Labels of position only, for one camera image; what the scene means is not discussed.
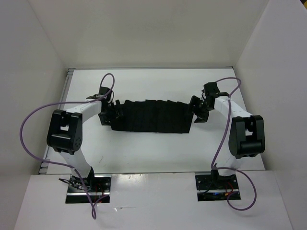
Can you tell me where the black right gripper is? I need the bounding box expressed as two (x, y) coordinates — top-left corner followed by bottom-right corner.
(183, 95), (213, 123)

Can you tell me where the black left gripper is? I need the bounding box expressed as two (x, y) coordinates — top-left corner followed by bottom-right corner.
(98, 100), (124, 126)

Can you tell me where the black pleated skirt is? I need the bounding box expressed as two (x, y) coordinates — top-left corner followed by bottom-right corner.
(111, 100), (193, 134)

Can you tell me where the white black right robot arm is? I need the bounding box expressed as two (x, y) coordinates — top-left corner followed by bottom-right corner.
(111, 82), (265, 188)

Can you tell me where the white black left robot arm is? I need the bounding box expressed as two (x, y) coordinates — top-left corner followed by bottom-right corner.
(47, 86), (118, 192)

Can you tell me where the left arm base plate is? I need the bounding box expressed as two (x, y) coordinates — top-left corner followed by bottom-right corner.
(59, 174), (112, 204)

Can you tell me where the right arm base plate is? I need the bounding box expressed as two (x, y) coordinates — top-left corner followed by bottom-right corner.
(195, 173), (241, 202)

